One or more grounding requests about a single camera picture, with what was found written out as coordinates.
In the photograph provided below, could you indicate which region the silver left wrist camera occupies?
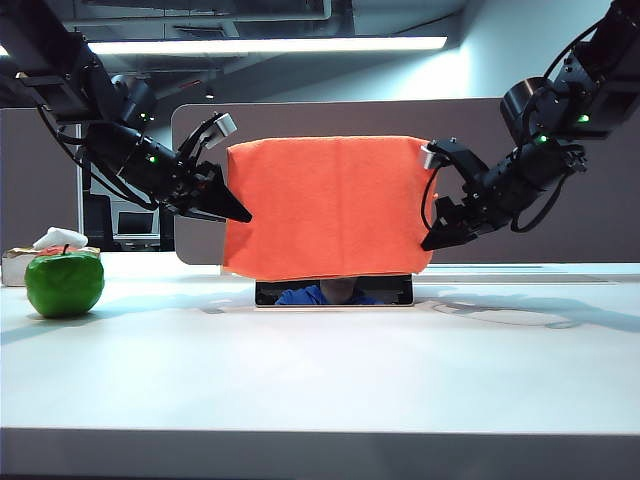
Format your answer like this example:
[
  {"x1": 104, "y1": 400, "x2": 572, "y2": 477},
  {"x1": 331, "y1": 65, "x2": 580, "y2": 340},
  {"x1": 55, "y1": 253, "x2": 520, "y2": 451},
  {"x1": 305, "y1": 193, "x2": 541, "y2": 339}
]
[{"x1": 212, "y1": 112, "x2": 238, "y2": 139}]

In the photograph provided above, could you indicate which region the orange microfiber cloth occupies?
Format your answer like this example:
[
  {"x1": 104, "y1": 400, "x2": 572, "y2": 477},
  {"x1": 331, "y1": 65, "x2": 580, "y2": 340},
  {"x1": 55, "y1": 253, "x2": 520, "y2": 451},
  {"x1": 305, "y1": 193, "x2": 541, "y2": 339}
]
[{"x1": 221, "y1": 134, "x2": 441, "y2": 281}]

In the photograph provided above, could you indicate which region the black camera cable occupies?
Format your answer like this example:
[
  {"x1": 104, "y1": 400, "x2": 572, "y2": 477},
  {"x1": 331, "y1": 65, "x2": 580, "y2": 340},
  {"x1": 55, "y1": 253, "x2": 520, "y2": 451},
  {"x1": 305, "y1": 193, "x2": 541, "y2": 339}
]
[
  {"x1": 420, "y1": 162, "x2": 451, "y2": 234},
  {"x1": 192, "y1": 127, "x2": 221, "y2": 166}
]

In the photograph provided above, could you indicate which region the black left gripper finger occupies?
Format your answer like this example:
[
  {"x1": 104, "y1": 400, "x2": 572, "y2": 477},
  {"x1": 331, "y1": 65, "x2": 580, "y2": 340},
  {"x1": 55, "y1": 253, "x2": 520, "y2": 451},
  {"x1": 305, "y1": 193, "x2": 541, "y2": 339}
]
[
  {"x1": 174, "y1": 202, "x2": 236, "y2": 224},
  {"x1": 197, "y1": 167, "x2": 253, "y2": 224}
]

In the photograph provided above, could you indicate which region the white tissue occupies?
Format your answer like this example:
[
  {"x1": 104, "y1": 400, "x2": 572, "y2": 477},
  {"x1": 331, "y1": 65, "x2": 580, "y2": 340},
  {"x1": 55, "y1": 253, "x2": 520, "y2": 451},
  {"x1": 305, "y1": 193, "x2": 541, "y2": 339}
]
[{"x1": 32, "y1": 226, "x2": 89, "y2": 250}]

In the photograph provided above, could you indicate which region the tall black office chair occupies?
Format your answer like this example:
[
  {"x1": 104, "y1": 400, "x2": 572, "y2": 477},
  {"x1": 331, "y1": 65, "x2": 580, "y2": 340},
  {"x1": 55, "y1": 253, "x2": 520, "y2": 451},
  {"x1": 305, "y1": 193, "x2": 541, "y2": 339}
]
[{"x1": 82, "y1": 189, "x2": 115, "y2": 251}]

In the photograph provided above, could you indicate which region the black right camera cable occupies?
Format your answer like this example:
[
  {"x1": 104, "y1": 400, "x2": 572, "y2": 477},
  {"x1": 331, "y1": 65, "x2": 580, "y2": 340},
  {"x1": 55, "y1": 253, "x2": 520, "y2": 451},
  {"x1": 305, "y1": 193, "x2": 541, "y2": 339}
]
[{"x1": 420, "y1": 162, "x2": 451, "y2": 234}]

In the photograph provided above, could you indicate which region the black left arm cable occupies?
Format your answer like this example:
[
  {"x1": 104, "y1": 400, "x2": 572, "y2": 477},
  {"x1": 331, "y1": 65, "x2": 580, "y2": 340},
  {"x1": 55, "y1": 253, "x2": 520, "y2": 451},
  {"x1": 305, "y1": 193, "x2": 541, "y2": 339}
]
[{"x1": 37, "y1": 107, "x2": 159, "y2": 211}]

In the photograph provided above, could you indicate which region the dark laptop screen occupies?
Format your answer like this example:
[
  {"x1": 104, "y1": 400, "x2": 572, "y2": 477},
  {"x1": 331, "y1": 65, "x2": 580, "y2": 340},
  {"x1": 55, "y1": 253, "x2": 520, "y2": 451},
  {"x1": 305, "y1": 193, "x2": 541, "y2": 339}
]
[{"x1": 117, "y1": 212, "x2": 155, "y2": 236}]

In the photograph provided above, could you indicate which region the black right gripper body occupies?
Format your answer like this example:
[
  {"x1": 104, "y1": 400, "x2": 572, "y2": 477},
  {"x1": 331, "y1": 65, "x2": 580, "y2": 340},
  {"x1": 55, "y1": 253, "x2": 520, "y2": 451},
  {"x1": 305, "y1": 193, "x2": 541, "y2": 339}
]
[{"x1": 434, "y1": 194, "x2": 501, "y2": 239}]

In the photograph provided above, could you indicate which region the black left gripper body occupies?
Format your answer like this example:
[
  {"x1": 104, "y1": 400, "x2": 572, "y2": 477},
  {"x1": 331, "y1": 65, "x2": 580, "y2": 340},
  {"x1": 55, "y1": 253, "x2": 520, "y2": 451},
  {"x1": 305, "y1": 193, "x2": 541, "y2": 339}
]
[{"x1": 167, "y1": 159, "x2": 224, "y2": 217}]

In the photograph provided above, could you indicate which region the black framed standing mirror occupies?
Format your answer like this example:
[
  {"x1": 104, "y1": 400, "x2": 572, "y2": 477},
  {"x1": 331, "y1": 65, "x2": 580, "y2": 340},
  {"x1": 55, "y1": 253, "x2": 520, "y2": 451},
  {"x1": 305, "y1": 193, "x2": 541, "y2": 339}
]
[{"x1": 254, "y1": 272, "x2": 415, "y2": 309}]

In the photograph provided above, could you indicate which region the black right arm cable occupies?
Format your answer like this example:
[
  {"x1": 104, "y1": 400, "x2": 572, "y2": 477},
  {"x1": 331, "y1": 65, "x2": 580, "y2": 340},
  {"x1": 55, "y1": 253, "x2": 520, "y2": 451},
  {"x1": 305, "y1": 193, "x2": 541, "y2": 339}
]
[{"x1": 509, "y1": 177, "x2": 569, "y2": 234}]

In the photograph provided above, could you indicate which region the wide grey desk partition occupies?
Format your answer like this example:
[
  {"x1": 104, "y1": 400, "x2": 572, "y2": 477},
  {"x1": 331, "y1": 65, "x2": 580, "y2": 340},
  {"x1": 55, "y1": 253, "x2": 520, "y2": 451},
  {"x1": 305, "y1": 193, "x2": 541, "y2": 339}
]
[{"x1": 170, "y1": 95, "x2": 640, "y2": 266}]

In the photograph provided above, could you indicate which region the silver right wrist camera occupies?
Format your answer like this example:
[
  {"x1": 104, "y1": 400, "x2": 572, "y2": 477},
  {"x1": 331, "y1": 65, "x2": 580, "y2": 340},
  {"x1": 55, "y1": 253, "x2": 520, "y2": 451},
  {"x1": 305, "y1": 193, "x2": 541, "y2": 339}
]
[{"x1": 418, "y1": 142, "x2": 449, "y2": 171}]

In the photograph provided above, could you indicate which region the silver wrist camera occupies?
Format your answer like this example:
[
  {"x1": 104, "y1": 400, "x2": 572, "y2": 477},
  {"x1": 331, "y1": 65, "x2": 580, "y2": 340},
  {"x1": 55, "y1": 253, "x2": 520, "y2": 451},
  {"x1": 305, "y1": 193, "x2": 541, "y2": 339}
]
[
  {"x1": 212, "y1": 112, "x2": 238, "y2": 139},
  {"x1": 418, "y1": 142, "x2": 449, "y2": 171}
]

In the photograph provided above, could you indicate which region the white background desk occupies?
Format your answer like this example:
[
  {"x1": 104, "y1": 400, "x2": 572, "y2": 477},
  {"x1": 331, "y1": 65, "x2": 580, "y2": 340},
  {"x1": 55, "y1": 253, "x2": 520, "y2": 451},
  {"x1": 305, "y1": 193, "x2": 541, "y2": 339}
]
[{"x1": 113, "y1": 233, "x2": 162, "y2": 251}]

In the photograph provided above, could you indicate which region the narrow grey desk partition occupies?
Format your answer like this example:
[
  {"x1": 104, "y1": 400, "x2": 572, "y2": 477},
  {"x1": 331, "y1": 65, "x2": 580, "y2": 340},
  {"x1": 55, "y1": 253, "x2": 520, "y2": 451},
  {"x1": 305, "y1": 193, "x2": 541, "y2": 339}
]
[{"x1": 0, "y1": 107, "x2": 83, "y2": 254}]

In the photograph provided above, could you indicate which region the ceiling air vent grille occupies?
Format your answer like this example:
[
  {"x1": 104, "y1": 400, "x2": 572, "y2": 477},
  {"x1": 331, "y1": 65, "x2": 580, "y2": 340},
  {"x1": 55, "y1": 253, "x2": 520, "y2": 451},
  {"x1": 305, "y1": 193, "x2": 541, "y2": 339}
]
[{"x1": 173, "y1": 25, "x2": 227, "y2": 41}]

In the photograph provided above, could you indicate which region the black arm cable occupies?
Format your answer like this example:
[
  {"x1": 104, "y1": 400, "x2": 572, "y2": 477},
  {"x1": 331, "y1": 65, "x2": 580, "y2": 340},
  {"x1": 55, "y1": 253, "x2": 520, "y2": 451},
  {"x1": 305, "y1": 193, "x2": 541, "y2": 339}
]
[
  {"x1": 37, "y1": 107, "x2": 159, "y2": 211},
  {"x1": 509, "y1": 177, "x2": 569, "y2": 234}
]

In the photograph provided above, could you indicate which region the green apple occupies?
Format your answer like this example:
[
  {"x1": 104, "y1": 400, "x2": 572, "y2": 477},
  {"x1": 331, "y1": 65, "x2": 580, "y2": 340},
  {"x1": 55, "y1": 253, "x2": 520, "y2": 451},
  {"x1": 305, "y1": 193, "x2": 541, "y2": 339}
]
[{"x1": 24, "y1": 243, "x2": 106, "y2": 320}]

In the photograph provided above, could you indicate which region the gold and white tissue box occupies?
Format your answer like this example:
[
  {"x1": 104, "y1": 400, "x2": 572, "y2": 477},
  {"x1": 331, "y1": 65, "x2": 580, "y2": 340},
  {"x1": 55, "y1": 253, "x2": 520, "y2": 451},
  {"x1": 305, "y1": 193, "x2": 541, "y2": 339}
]
[{"x1": 1, "y1": 246, "x2": 101, "y2": 288}]

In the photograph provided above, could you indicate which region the black left camera cable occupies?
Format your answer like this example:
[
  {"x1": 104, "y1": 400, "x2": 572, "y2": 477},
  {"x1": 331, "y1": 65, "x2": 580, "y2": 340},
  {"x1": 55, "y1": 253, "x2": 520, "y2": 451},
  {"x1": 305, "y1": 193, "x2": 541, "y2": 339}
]
[{"x1": 192, "y1": 127, "x2": 221, "y2": 166}]

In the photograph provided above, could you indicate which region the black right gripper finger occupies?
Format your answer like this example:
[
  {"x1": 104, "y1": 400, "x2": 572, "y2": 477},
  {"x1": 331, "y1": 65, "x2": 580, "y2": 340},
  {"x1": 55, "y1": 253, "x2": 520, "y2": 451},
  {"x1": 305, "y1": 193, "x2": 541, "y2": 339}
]
[
  {"x1": 434, "y1": 230, "x2": 484, "y2": 250},
  {"x1": 420, "y1": 214, "x2": 464, "y2": 252}
]

